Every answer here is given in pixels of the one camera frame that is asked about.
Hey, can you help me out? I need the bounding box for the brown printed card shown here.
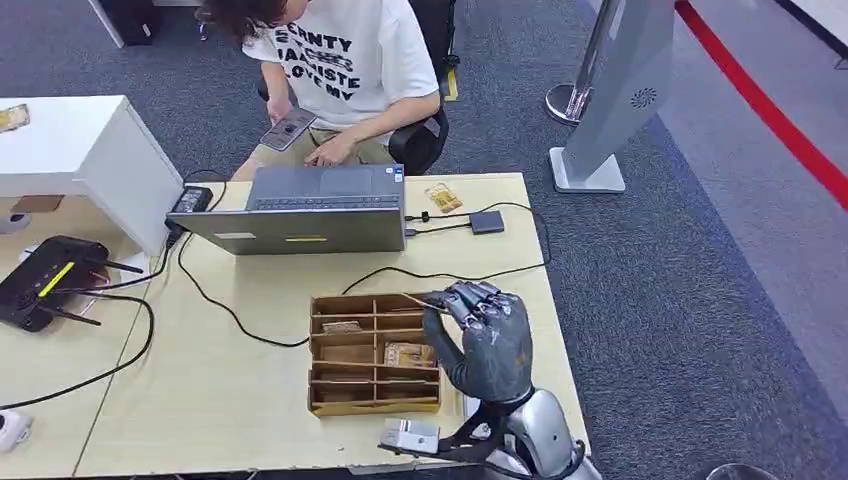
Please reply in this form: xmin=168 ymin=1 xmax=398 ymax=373
xmin=383 ymin=341 xmax=437 ymax=370

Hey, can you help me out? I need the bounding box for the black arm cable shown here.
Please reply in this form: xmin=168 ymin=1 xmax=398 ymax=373
xmin=377 ymin=404 xmax=589 ymax=480

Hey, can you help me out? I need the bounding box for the person's left hand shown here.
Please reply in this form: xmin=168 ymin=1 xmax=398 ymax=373
xmin=303 ymin=131 xmax=360 ymax=168

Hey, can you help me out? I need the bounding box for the black office chair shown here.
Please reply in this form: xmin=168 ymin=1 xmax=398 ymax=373
xmin=386 ymin=0 xmax=460 ymax=178

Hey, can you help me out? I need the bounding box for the person's right hand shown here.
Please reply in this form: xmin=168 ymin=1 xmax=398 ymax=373
xmin=266 ymin=96 xmax=297 ymax=128

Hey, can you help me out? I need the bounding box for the person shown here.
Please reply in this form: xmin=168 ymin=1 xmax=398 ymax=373
xmin=195 ymin=0 xmax=443 ymax=183

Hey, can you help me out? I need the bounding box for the smartphone with dark screen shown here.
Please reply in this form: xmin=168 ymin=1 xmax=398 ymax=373
xmin=258 ymin=107 xmax=319 ymax=153

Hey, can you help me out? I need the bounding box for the wooden card box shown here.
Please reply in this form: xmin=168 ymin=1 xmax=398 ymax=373
xmin=307 ymin=292 xmax=444 ymax=419

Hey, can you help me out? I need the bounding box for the dark grey usb hub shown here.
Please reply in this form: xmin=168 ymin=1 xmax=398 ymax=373
xmin=468 ymin=210 xmax=506 ymax=236

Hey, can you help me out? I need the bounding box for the black router with antennas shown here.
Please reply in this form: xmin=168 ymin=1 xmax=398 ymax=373
xmin=0 ymin=235 xmax=144 ymax=335

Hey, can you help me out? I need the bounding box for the thick black cable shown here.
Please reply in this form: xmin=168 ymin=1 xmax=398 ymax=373
xmin=0 ymin=291 xmax=156 ymax=413

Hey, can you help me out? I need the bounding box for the black power cable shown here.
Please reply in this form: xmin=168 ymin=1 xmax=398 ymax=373
xmin=176 ymin=230 xmax=312 ymax=350

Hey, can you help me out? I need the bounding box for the black router cable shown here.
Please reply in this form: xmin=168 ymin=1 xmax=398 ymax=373
xmin=62 ymin=228 xmax=185 ymax=297

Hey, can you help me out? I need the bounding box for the white cabinet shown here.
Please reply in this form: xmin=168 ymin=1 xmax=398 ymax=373
xmin=0 ymin=95 xmax=185 ymax=259

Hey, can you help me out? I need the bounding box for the black power adapter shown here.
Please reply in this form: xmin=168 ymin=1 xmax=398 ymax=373
xmin=168 ymin=186 xmax=215 ymax=217

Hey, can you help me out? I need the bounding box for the grey standing kiosk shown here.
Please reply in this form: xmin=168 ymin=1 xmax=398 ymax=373
xmin=549 ymin=0 xmax=678 ymax=195

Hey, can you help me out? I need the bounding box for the grey laptop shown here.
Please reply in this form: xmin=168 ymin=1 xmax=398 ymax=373
xmin=165 ymin=163 xmax=408 ymax=257

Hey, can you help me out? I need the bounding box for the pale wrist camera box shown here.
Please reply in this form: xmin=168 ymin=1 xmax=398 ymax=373
xmin=378 ymin=417 xmax=443 ymax=457

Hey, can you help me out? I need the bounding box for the brown cardboard piece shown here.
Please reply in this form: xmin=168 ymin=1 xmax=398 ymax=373
xmin=9 ymin=194 xmax=66 ymax=215

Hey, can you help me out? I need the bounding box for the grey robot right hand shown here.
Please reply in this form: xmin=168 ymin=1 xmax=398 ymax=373
xmin=421 ymin=280 xmax=536 ymax=405

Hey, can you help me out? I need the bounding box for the white power socket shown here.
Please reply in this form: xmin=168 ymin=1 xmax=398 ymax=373
xmin=0 ymin=410 xmax=34 ymax=456

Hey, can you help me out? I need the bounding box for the short black hub cable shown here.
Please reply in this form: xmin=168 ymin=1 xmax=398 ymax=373
xmin=404 ymin=210 xmax=474 ymax=238

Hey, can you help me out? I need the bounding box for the chrome stanchion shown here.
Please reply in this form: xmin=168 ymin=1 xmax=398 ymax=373
xmin=544 ymin=0 xmax=627 ymax=126

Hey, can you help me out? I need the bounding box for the black box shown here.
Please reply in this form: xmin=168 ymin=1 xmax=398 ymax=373
xmin=97 ymin=0 xmax=165 ymax=47

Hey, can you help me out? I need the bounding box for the round grey base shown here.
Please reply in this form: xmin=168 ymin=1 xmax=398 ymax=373
xmin=704 ymin=462 xmax=781 ymax=480

